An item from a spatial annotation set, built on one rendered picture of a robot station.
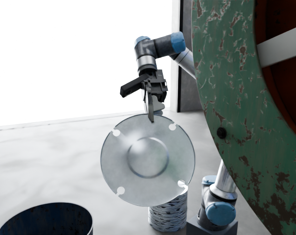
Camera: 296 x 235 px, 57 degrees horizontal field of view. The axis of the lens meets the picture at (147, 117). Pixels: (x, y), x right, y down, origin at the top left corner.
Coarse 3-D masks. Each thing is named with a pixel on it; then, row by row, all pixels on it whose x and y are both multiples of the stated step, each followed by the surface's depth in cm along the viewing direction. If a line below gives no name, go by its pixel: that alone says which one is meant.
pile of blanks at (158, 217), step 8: (176, 200) 188; (184, 200) 193; (152, 208) 195; (160, 208) 191; (168, 208) 189; (176, 208) 190; (184, 208) 195; (152, 216) 196; (160, 216) 192; (168, 216) 190; (176, 216) 193; (184, 216) 196; (152, 224) 198; (160, 224) 193; (168, 224) 192; (176, 224) 193; (184, 224) 199; (168, 232) 193
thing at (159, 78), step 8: (144, 72) 96; (152, 72) 97; (160, 72) 97; (144, 80) 92; (152, 80) 92; (160, 80) 92; (144, 88) 90; (152, 88) 92; (160, 88) 92; (144, 96) 91; (160, 96) 94
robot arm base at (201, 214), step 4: (200, 208) 131; (204, 208) 127; (200, 212) 129; (204, 212) 127; (200, 216) 129; (204, 216) 127; (200, 220) 128; (204, 220) 127; (208, 220) 125; (200, 224) 128; (204, 224) 126; (208, 224) 125; (212, 224) 125; (208, 228) 125; (212, 228) 125; (216, 228) 125; (220, 228) 125; (224, 228) 126
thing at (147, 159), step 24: (144, 120) 88; (168, 120) 88; (120, 144) 85; (144, 144) 84; (168, 144) 85; (192, 144) 84; (120, 168) 82; (144, 168) 81; (168, 168) 82; (192, 168) 82; (144, 192) 79; (168, 192) 79
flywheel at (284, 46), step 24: (264, 0) 48; (288, 0) 45; (264, 24) 49; (288, 24) 46; (264, 48) 44; (288, 48) 41; (264, 72) 49; (288, 72) 47; (288, 96) 47; (288, 120) 47
